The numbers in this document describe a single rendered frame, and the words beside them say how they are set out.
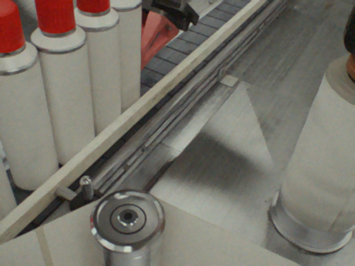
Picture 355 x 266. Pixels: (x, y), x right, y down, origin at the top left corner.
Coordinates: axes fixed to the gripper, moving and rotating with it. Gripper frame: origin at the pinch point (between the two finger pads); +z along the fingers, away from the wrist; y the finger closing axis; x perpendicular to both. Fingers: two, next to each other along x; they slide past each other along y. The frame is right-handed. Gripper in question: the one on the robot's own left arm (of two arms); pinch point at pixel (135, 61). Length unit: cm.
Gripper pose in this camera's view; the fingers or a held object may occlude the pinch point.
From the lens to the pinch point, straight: 54.4
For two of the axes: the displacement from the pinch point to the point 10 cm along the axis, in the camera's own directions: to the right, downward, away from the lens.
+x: 3.3, 0.4, 9.4
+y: 8.6, 3.9, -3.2
